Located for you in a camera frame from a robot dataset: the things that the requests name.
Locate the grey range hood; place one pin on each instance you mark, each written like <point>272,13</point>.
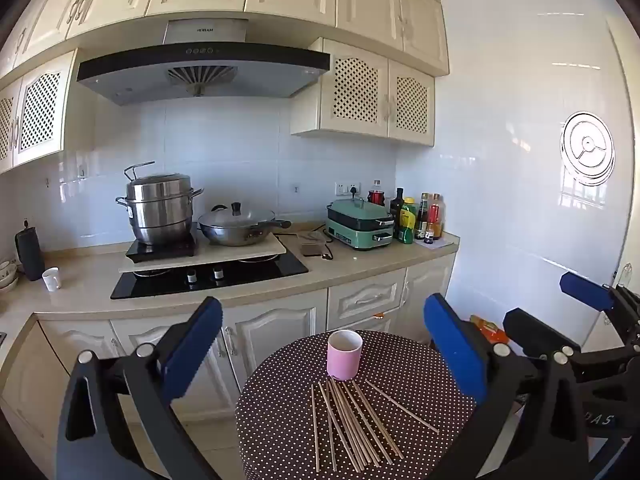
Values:
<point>200,75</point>

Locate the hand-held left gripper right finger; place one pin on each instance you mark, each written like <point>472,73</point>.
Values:
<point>457,355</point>

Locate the white paper sheet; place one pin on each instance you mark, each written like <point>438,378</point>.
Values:
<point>445,244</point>

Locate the dark olive oil bottle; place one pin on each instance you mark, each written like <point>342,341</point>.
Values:
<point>398,215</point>

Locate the small dark bottle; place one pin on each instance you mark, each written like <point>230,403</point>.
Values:
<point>429,237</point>

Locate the dark soy sauce bottle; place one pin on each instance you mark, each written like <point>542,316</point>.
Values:
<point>422,215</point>

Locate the black induction cooker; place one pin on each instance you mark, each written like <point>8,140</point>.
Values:
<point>170,251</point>

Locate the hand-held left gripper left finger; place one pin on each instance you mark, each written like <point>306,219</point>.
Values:
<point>192,350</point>

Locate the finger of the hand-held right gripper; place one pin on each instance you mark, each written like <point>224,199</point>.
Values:
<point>530,329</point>
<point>585,292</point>

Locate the lattice door wall cabinet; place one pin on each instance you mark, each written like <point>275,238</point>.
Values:
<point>40,105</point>
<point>355,90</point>

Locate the red label sauce bottle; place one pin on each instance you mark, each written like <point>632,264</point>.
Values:
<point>436,215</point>

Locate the white wall socket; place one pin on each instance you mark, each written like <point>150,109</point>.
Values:
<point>345,189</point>

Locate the green electric cooker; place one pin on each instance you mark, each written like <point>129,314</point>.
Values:
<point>357,225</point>

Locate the glass wok lid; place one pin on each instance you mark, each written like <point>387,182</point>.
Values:
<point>250,217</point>

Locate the steel wok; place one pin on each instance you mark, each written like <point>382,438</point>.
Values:
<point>235,237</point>

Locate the bunch of wooden chopsticks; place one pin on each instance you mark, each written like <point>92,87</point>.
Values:
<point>356,435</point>

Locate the stainless steel steamer pot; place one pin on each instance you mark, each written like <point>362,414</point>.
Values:
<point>160,210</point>

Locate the white cup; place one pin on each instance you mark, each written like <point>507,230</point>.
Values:
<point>51,280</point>

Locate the stack of white bowls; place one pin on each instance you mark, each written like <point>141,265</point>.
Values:
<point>7,275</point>

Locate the brown polka-dot tablecloth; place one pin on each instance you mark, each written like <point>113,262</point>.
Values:
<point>280,410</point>

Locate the round white wall vent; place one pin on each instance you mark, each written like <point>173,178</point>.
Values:
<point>587,147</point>

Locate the beige stone countertop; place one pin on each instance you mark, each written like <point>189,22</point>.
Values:
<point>375,262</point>

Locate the clear plastic container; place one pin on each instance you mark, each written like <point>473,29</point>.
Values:
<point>312,250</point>

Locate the cream lower kitchen cabinets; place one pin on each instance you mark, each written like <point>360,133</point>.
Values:
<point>270,330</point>

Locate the cream cabinet drawer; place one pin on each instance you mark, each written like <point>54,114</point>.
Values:
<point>389,323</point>
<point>365,300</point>

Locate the orange food bag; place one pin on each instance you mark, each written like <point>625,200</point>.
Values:
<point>487,327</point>

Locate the black glass gas stove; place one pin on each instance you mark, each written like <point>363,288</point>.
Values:
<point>260,274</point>

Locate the green plastic bottle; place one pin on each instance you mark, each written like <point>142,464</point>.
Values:
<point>407,222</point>

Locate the pink cup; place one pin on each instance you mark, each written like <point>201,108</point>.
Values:
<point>344,360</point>

